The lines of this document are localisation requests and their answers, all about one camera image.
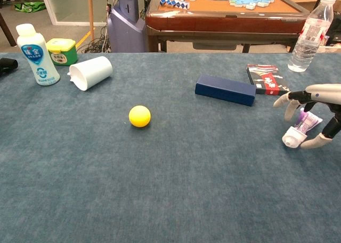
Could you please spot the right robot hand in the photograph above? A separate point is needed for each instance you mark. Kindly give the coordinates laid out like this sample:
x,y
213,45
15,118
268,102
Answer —
x,y
326,93

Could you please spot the purple white toothpaste tube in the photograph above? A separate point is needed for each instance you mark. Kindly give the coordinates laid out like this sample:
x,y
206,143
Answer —
x,y
294,137

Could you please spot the white plastic basket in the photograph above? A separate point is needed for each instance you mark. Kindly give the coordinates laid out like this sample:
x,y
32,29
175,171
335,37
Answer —
x,y
331,49

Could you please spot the clear plastic water bottle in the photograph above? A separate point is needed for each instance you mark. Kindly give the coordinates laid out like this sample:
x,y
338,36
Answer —
x,y
309,37

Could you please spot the black red card box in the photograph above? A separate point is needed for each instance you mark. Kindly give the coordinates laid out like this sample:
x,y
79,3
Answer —
x,y
269,80

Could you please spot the dark blue rectangular box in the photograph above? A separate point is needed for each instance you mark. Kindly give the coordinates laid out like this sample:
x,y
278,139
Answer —
x,y
223,89

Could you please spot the brown wooden mahjong table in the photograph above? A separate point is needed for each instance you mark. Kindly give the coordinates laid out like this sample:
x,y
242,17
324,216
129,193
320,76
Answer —
x,y
223,23

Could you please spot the blue tablecloth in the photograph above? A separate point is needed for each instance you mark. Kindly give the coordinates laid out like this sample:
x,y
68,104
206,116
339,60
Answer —
x,y
170,173

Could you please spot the blue white snake puzzle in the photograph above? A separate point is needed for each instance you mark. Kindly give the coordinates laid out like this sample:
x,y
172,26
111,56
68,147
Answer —
x,y
174,3

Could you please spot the yellow ball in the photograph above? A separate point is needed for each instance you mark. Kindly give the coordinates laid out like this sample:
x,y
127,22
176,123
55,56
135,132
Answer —
x,y
139,116

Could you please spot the white plastic cup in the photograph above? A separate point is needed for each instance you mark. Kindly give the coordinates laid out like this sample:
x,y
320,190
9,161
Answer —
x,y
94,69

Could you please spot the wooden pole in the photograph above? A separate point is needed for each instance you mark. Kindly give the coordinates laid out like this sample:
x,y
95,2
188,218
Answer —
x,y
91,14

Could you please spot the green box yellow lid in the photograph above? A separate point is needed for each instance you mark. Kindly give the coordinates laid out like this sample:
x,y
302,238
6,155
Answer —
x,y
66,55

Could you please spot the white yogurt bottle blue label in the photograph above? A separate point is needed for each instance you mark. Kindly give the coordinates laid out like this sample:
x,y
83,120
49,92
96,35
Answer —
x,y
37,64

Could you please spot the green bag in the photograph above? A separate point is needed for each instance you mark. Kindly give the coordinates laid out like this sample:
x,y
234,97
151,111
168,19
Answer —
x,y
29,7

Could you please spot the dark wooden furniture leg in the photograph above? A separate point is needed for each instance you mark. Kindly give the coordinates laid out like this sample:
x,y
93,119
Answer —
x,y
8,31

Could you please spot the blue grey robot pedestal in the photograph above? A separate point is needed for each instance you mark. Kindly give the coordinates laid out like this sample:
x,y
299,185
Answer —
x,y
125,32

